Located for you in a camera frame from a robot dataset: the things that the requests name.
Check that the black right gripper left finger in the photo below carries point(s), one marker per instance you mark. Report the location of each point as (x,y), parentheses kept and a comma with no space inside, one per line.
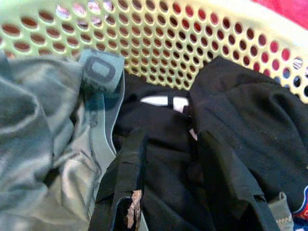
(122,173)

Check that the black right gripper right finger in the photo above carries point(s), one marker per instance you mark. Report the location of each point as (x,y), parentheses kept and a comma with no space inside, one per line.
(231,173)

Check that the black garment with white lettering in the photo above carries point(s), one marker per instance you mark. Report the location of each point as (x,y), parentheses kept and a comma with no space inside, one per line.
(252,108)

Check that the blue red patterned garment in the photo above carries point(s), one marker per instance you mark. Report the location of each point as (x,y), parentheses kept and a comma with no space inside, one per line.
(302,211)

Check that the grey green banded garment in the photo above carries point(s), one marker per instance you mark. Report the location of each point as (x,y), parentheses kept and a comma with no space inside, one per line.
(29,120)

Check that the pink red cloth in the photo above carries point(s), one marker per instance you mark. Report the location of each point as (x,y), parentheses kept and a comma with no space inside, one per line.
(286,9)

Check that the green perforated laundry basket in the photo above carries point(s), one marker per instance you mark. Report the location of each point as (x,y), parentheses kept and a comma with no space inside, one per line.
(24,9)

